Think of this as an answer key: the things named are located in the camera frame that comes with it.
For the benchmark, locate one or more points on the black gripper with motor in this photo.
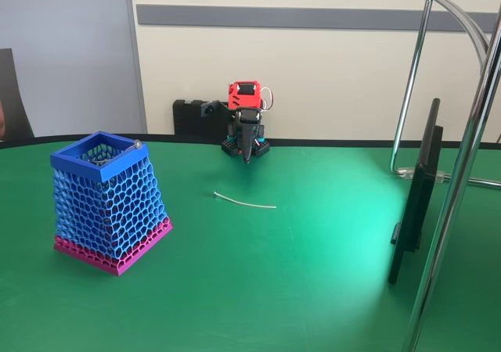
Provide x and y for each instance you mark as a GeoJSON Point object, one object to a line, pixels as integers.
{"type": "Point", "coordinates": [247, 130]}

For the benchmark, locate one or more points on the thin white wire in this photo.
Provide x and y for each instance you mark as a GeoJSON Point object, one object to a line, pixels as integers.
{"type": "Point", "coordinates": [242, 203]}

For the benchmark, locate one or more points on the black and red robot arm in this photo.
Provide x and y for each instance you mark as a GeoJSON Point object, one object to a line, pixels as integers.
{"type": "Point", "coordinates": [235, 98]}

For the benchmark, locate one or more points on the blue and pink mesh basket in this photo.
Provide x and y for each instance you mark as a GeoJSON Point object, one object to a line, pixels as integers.
{"type": "Point", "coordinates": [117, 211]}

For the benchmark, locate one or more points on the black ribbed case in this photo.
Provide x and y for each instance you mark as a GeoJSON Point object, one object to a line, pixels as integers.
{"type": "Point", "coordinates": [188, 117]}

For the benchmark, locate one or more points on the green table cloth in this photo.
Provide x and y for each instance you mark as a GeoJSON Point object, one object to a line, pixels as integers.
{"type": "Point", "coordinates": [254, 289]}

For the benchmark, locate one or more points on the clear plastic clip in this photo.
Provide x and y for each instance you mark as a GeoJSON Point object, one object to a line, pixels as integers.
{"type": "Point", "coordinates": [405, 172]}

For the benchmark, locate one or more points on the black flat light panel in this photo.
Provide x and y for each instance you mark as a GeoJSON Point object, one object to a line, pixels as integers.
{"type": "Point", "coordinates": [417, 203]}

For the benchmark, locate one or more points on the chrome tube stand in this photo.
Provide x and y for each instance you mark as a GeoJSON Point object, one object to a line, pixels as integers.
{"type": "Point", "coordinates": [437, 250]}

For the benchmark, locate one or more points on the grey wall rail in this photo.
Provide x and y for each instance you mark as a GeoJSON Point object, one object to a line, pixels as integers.
{"type": "Point", "coordinates": [274, 17]}

